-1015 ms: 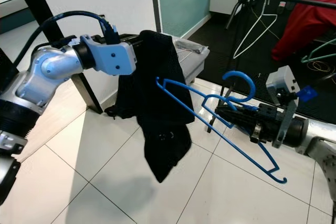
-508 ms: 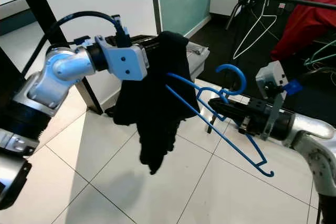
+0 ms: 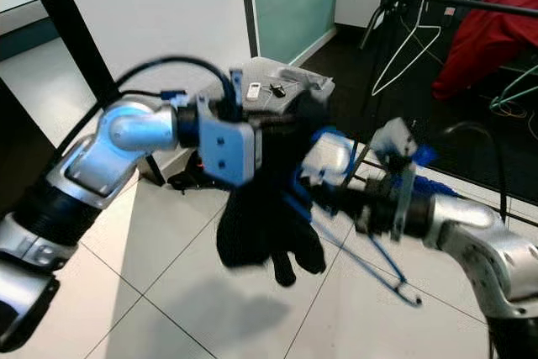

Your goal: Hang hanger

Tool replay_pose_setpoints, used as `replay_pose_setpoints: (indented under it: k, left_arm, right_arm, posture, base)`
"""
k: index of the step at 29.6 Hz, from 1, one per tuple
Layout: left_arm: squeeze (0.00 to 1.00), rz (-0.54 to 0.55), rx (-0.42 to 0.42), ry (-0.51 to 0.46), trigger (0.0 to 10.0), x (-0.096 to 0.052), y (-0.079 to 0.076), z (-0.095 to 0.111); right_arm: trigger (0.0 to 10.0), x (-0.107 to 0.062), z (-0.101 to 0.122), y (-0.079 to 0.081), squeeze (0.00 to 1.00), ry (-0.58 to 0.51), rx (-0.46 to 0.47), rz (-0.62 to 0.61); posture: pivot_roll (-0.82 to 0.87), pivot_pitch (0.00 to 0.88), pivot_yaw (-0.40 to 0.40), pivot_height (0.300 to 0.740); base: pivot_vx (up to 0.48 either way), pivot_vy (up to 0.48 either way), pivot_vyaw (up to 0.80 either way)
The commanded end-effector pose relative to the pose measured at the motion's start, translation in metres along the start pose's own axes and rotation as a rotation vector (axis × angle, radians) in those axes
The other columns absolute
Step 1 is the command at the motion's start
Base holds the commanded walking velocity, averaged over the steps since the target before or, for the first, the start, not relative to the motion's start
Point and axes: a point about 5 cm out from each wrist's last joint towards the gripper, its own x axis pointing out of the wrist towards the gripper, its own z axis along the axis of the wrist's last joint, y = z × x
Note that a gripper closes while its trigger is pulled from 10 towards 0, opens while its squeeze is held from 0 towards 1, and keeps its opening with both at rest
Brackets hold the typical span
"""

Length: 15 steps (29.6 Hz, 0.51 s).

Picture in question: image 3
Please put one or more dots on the blue plastic hanger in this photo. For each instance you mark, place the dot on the blue plastic hanger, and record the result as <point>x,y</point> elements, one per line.
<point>328,134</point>

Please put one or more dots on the dark navy garment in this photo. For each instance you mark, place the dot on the dark navy garment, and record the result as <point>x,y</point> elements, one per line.
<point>261,233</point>

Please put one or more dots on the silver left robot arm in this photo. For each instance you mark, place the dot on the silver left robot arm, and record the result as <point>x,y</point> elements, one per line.
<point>101,182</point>

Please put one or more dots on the black key fob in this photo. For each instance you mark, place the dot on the black key fob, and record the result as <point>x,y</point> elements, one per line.
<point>276,90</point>

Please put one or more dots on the clear plastic packet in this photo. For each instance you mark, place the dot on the clear plastic packet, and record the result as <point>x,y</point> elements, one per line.
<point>307,80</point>

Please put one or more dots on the white remote control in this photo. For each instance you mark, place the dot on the white remote control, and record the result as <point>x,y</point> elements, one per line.
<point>254,90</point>

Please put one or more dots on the grey cushioned ottoman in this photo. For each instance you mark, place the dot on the grey cushioned ottoman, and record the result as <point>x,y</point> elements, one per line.
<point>244,73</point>

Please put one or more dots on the black bag with orange print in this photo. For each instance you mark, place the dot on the black bag with orange print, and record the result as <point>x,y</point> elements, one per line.
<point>193,181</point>

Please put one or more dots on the red cloth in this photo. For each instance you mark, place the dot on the red cloth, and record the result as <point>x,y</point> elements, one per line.
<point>487,39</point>

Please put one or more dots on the black metal clothes rack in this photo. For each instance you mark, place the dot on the black metal clothes rack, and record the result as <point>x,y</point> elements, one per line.
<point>471,4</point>

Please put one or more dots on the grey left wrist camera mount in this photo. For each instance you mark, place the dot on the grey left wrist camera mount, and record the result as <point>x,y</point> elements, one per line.
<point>227,145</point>

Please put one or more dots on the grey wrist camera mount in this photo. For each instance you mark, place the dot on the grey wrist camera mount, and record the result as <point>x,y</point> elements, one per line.
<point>395,140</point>
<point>227,145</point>

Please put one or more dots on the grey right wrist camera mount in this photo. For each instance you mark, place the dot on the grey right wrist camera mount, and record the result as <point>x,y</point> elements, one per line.
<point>395,140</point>

